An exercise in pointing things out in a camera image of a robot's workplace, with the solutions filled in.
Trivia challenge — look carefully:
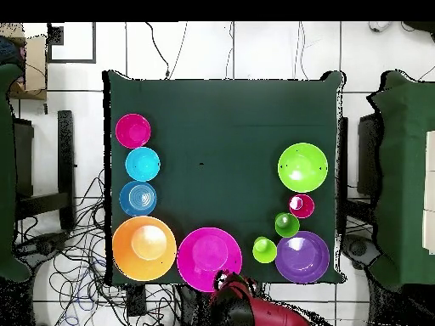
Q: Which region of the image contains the pink bowl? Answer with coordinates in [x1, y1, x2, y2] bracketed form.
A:
[176, 227, 243, 294]

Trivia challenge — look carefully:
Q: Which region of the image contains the dark green table cloth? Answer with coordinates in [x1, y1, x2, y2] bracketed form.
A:
[102, 70, 346, 286]
[366, 70, 435, 293]
[0, 63, 32, 283]

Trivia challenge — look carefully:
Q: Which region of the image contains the turquoise bowl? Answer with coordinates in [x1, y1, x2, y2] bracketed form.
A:
[124, 146, 161, 183]

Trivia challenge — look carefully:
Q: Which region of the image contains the translucent blue bowl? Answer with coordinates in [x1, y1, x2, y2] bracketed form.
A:
[118, 180, 158, 217]

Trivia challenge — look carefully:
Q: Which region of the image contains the dark green cup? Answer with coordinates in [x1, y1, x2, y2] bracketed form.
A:
[274, 211, 301, 239]

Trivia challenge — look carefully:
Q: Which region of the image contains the light green cup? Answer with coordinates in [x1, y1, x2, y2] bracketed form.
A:
[251, 236, 278, 265]

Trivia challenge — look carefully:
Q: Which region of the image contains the green bowl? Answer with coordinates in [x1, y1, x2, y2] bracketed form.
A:
[277, 142, 330, 194]

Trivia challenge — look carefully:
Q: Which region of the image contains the red cup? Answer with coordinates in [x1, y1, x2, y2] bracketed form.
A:
[288, 194, 316, 219]

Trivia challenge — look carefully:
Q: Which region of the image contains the red bowl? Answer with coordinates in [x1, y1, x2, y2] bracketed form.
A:
[115, 113, 152, 149]

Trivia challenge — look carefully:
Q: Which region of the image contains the orange bowl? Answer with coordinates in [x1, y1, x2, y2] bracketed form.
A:
[111, 216, 178, 282]

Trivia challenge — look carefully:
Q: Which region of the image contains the purple bowl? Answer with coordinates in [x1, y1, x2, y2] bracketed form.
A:
[274, 230, 330, 284]

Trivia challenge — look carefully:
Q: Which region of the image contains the cardboard box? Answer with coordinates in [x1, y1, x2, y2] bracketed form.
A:
[8, 35, 48, 101]

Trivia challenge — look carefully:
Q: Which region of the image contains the black cable with plug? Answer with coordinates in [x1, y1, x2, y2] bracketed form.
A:
[145, 21, 171, 81]

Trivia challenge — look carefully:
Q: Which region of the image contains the tangle of black cables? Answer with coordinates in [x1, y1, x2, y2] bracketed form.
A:
[13, 167, 181, 326]

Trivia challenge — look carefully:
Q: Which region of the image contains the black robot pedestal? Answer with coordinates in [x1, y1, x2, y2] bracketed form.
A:
[176, 284, 213, 326]

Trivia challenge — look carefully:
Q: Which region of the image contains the black stand frame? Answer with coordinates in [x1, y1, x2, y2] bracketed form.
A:
[13, 110, 76, 232]
[356, 113, 383, 198]

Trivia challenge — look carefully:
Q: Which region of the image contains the dark grey pedestal leg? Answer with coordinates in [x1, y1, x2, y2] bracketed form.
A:
[341, 233, 381, 271]
[13, 229, 74, 262]

